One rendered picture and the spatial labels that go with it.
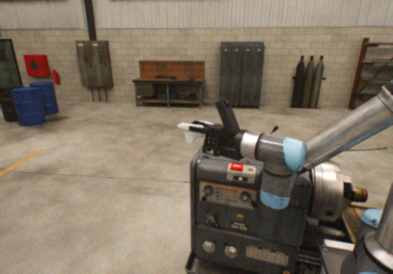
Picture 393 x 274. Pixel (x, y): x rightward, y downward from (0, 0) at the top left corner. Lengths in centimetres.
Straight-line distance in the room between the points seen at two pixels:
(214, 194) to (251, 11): 702
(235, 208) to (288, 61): 699
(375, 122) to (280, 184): 26
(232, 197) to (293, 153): 72
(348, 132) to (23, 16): 1009
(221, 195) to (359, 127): 79
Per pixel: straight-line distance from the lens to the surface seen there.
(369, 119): 66
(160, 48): 796
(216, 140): 65
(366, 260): 68
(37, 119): 690
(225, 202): 127
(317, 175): 132
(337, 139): 68
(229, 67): 720
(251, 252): 144
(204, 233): 142
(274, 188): 63
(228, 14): 780
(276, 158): 59
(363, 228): 80
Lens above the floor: 181
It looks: 19 degrees down
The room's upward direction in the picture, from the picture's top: straight up
